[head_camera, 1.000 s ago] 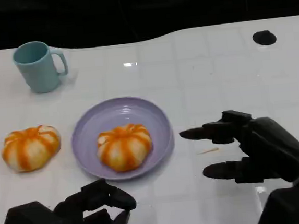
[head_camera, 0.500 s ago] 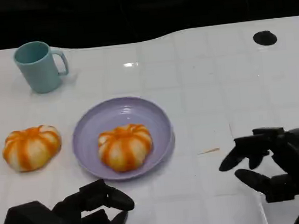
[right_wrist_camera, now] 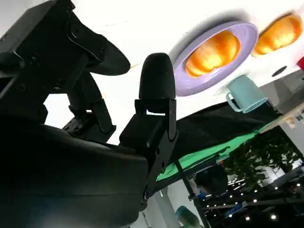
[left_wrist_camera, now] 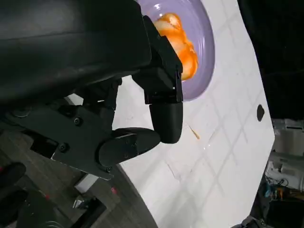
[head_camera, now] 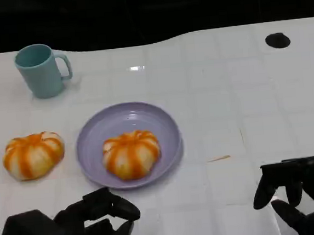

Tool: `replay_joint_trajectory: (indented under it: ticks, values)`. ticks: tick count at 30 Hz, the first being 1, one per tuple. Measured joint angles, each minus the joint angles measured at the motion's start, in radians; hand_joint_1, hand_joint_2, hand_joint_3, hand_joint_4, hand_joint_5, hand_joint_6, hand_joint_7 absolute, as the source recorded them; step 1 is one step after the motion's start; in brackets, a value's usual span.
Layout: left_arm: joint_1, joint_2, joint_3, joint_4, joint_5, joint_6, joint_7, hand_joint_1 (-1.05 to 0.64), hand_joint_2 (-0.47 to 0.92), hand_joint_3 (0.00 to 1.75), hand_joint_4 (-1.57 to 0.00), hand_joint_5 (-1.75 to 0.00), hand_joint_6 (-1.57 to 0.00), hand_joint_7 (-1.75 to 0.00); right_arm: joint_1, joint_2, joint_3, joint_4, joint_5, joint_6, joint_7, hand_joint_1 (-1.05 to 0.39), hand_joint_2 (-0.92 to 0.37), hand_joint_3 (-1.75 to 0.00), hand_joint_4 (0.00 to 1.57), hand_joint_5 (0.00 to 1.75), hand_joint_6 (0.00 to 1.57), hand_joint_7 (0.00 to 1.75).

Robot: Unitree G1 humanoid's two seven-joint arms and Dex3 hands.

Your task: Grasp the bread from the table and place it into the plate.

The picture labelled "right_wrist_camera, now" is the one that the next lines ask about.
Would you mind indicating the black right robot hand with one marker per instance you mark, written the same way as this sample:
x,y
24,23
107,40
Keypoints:
x,y
59,171

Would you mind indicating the twisted orange toy bread roll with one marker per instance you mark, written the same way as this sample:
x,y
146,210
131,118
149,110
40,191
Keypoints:
x,y
211,54

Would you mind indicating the teal cylinder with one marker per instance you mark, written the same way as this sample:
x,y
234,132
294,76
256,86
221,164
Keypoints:
x,y
187,217

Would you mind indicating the green cloth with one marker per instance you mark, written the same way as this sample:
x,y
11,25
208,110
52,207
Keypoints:
x,y
213,154

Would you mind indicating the lilac plate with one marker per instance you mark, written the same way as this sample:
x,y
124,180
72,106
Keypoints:
x,y
190,83

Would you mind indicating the black cloth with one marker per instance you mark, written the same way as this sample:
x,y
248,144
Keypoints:
x,y
213,126

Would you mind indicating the green leafy plant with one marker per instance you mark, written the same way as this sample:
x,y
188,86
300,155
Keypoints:
x,y
261,159

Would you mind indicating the pale green mug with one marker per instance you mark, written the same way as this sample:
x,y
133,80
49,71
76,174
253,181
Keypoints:
x,y
247,95

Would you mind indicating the black table grommet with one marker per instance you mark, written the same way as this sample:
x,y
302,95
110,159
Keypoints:
x,y
279,71

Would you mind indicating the round orange toy bread roll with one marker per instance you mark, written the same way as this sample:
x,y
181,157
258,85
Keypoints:
x,y
278,35

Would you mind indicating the red container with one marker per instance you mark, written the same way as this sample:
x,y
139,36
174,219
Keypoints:
x,y
301,63

